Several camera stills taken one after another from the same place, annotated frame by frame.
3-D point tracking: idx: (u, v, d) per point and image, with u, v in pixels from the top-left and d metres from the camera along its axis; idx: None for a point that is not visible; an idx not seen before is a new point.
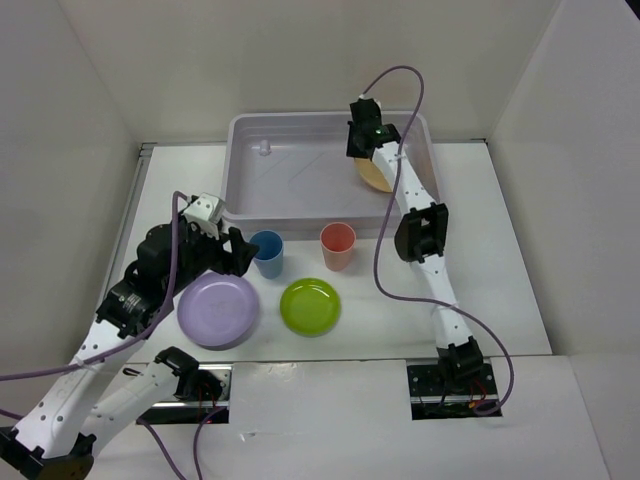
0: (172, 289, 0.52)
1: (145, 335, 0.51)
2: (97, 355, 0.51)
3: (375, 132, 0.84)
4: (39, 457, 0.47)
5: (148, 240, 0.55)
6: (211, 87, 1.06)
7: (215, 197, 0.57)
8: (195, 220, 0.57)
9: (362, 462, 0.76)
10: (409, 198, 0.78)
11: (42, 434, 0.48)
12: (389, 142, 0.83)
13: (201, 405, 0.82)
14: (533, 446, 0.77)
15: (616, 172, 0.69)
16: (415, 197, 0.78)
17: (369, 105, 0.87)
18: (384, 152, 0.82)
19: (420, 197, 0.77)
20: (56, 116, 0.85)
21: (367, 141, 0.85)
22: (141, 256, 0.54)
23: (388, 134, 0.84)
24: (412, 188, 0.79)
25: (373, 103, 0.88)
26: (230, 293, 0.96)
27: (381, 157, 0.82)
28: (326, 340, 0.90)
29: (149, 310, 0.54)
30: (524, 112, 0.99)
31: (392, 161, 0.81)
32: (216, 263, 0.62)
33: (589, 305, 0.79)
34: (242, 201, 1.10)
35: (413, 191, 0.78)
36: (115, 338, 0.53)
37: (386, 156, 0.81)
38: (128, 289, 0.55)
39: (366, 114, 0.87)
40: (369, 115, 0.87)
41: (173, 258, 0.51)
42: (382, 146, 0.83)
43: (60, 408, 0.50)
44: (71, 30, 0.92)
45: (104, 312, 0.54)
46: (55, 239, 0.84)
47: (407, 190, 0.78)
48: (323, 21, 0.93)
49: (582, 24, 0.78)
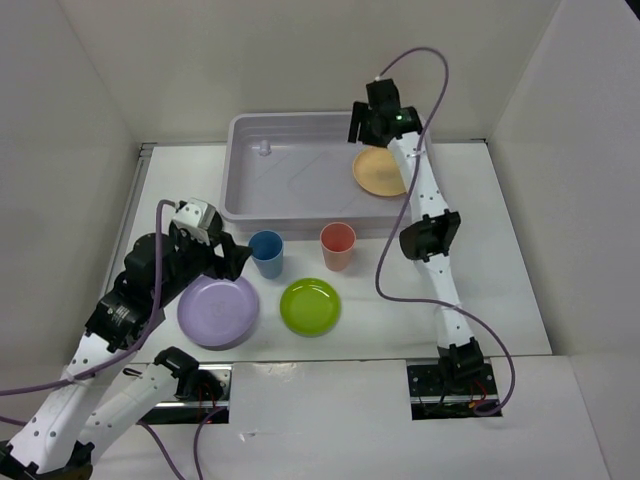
0: (159, 301, 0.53)
1: (136, 348, 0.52)
2: (87, 370, 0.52)
3: (395, 116, 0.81)
4: (33, 473, 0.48)
5: (137, 250, 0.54)
6: (211, 87, 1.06)
7: (204, 203, 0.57)
8: (185, 227, 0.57)
9: (362, 462, 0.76)
10: (423, 202, 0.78)
11: (35, 450, 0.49)
12: (408, 133, 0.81)
13: (201, 405, 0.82)
14: (534, 447, 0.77)
15: (616, 173, 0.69)
16: (428, 201, 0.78)
17: (389, 87, 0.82)
18: (403, 145, 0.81)
19: (435, 202, 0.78)
20: (57, 118, 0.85)
21: (385, 125, 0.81)
22: (129, 267, 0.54)
23: (409, 122, 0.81)
24: (428, 192, 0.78)
25: (391, 83, 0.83)
26: (230, 293, 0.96)
27: (399, 151, 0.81)
28: (326, 340, 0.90)
29: (138, 322, 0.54)
30: (524, 111, 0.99)
31: (410, 157, 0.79)
32: (209, 267, 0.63)
33: (589, 306, 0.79)
34: (243, 201, 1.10)
35: (427, 194, 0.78)
36: (105, 352, 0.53)
37: (404, 151, 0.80)
38: (117, 301, 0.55)
39: (385, 97, 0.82)
40: (387, 96, 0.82)
41: (158, 269, 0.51)
42: (402, 136, 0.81)
43: (52, 424, 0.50)
44: (70, 32, 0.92)
45: (93, 326, 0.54)
46: (55, 241, 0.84)
47: (422, 193, 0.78)
48: (322, 21, 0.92)
49: (583, 24, 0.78)
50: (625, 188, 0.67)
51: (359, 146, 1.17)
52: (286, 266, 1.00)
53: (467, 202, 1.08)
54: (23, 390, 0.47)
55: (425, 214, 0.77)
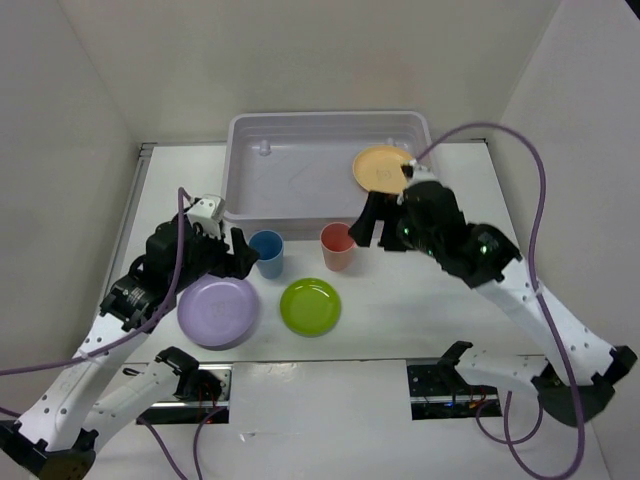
0: (176, 283, 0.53)
1: (150, 327, 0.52)
2: (102, 347, 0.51)
3: (478, 249, 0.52)
4: (43, 450, 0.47)
5: (158, 235, 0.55)
6: (211, 87, 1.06)
7: (218, 196, 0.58)
8: (197, 221, 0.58)
9: (361, 463, 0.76)
10: (582, 359, 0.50)
11: (45, 427, 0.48)
12: (508, 265, 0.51)
13: (201, 405, 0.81)
14: (534, 447, 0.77)
15: (616, 172, 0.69)
16: (588, 352, 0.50)
17: (443, 198, 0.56)
18: (508, 285, 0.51)
19: (596, 351, 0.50)
20: (56, 115, 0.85)
21: (466, 264, 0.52)
22: (150, 250, 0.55)
23: (498, 250, 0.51)
24: (575, 339, 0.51)
25: (448, 195, 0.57)
26: (229, 294, 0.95)
27: (505, 294, 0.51)
28: (325, 340, 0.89)
29: (153, 303, 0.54)
30: (524, 112, 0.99)
31: (529, 299, 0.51)
32: (218, 266, 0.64)
33: (587, 305, 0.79)
34: (243, 201, 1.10)
35: (574, 343, 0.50)
36: (119, 331, 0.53)
37: (516, 294, 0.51)
38: (131, 284, 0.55)
39: (446, 220, 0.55)
40: (447, 212, 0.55)
41: (179, 251, 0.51)
42: (503, 276, 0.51)
43: (63, 401, 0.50)
44: (71, 30, 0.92)
45: (108, 306, 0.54)
46: (55, 240, 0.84)
47: (570, 343, 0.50)
48: (323, 21, 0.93)
49: (582, 24, 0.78)
50: (624, 187, 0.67)
51: (359, 146, 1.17)
52: (286, 266, 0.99)
53: (466, 202, 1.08)
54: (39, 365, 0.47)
55: (592, 375, 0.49)
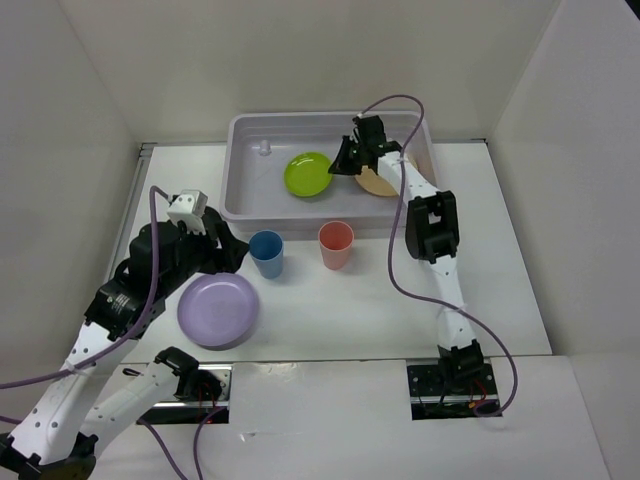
0: (155, 289, 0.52)
1: (132, 335, 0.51)
2: (89, 358, 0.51)
3: (377, 146, 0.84)
4: (36, 464, 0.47)
5: (141, 238, 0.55)
6: (210, 86, 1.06)
7: (196, 191, 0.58)
8: (180, 218, 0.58)
9: (362, 462, 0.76)
10: (414, 192, 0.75)
11: (37, 441, 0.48)
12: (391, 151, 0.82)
13: (201, 405, 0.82)
14: (535, 449, 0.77)
15: (617, 172, 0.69)
16: (419, 189, 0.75)
17: (374, 122, 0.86)
18: (386, 159, 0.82)
19: (425, 189, 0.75)
20: (55, 116, 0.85)
21: (371, 156, 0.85)
22: (134, 253, 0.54)
23: (390, 146, 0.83)
24: (415, 183, 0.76)
25: (378, 121, 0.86)
26: (230, 293, 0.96)
27: (384, 165, 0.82)
28: (327, 339, 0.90)
29: (139, 309, 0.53)
30: (524, 111, 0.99)
31: (395, 165, 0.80)
32: (208, 263, 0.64)
33: (588, 306, 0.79)
34: (243, 200, 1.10)
35: (412, 184, 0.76)
36: (105, 340, 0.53)
37: (388, 161, 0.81)
38: (117, 289, 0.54)
39: (371, 133, 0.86)
40: (375, 130, 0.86)
41: (154, 262, 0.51)
42: (385, 154, 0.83)
43: (54, 414, 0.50)
44: (69, 31, 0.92)
45: (93, 315, 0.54)
46: (55, 240, 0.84)
47: (411, 184, 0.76)
48: (322, 20, 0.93)
49: (583, 23, 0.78)
50: (624, 187, 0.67)
51: None
52: (285, 266, 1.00)
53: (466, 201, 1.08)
54: (22, 383, 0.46)
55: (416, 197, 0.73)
